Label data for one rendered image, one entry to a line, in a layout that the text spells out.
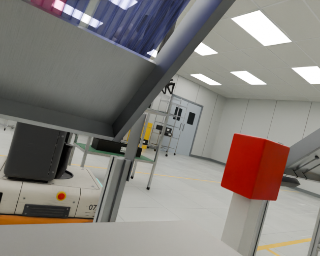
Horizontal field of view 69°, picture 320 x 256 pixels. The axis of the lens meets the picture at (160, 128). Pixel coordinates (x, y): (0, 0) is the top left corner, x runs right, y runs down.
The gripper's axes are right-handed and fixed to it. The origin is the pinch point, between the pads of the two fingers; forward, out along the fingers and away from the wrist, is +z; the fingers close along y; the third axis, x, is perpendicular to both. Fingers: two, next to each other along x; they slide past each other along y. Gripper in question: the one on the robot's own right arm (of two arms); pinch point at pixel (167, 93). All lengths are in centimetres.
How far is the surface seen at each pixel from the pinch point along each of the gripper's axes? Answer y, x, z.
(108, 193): -94, 68, 10
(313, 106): 330, -699, 183
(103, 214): -94, 70, 15
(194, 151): 668, -423, 341
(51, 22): -105, 71, -25
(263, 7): 132, -257, -83
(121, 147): 109, 15, 60
